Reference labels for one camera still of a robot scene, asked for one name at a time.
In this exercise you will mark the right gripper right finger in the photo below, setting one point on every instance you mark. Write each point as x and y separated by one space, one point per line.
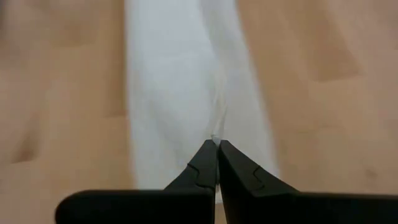
280 207

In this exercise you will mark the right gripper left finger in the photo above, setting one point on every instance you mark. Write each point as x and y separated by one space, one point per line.
140 207

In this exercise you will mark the white cloth napkin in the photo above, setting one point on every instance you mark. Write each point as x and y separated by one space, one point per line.
174 77

